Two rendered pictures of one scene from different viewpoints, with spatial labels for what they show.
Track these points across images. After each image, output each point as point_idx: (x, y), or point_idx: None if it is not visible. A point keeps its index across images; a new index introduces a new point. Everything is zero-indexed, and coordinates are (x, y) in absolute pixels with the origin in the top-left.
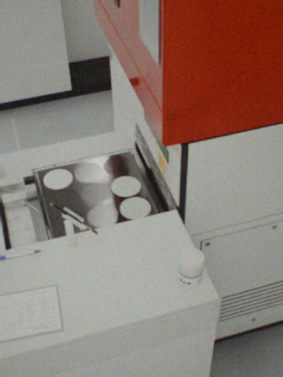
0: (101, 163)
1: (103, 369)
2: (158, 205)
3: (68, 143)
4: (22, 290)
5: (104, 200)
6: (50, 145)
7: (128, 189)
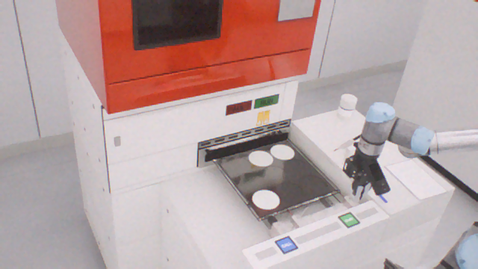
0: (237, 174)
1: None
2: None
3: (187, 221)
4: (399, 182)
5: (281, 168)
6: (193, 235)
7: (264, 156)
